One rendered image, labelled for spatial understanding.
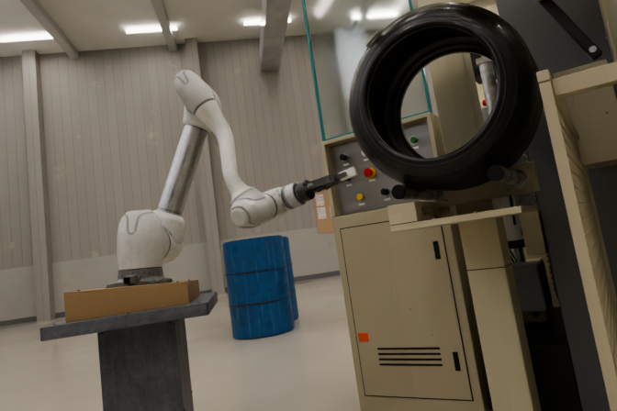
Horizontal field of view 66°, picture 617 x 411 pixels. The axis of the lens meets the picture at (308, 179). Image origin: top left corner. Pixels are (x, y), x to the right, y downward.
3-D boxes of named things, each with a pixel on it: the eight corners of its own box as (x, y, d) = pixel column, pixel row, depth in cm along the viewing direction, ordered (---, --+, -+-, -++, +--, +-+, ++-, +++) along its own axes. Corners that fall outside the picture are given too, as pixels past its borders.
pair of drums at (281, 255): (295, 314, 587) (285, 236, 601) (316, 328, 460) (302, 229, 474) (229, 325, 570) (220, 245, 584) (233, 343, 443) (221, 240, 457)
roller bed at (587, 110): (577, 171, 160) (557, 87, 164) (629, 161, 152) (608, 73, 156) (573, 167, 143) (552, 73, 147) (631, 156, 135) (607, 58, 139)
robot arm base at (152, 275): (99, 288, 159) (99, 272, 160) (126, 285, 181) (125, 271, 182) (153, 283, 159) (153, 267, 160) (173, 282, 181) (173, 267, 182)
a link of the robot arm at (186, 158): (124, 258, 184) (146, 259, 206) (163, 270, 183) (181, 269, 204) (185, 77, 196) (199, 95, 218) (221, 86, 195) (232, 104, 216)
